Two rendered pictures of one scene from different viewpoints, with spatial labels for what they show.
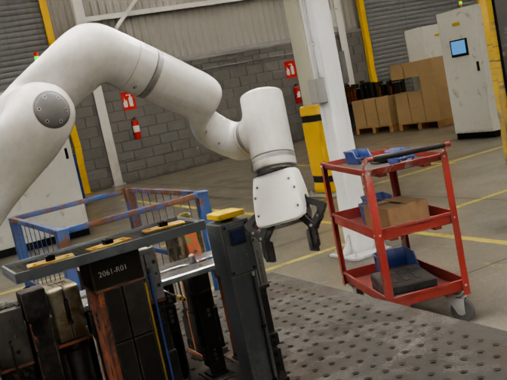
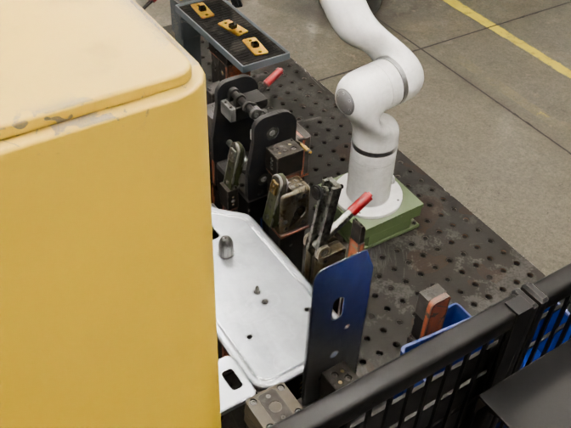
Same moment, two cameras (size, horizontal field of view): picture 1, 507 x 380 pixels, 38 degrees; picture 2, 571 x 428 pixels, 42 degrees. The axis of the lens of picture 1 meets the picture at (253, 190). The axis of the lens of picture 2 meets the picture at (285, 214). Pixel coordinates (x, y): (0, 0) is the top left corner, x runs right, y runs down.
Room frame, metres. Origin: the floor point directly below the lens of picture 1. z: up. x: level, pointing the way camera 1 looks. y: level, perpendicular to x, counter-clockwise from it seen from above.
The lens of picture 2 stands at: (1.44, 2.05, 2.11)
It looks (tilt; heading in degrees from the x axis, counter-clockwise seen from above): 42 degrees down; 263
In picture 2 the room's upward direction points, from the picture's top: 3 degrees clockwise
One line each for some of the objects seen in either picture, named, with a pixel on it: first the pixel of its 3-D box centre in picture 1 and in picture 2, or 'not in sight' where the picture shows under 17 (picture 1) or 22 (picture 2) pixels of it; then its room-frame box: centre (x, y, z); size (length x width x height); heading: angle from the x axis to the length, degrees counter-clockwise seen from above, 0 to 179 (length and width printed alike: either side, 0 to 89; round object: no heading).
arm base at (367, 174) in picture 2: not in sight; (370, 169); (1.03, 0.55, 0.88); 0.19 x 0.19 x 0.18
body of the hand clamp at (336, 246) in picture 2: not in sight; (320, 301); (1.22, 0.99, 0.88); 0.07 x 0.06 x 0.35; 27
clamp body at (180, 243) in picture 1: (193, 291); not in sight; (2.02, 0.22, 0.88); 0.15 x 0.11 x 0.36; 27
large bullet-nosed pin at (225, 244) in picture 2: not in sight; (226, 247); (1.42, 0.96, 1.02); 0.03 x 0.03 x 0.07
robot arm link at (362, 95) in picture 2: not in sight; (370, 109); (1.06, 0.57, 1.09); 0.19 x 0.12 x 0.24; 32
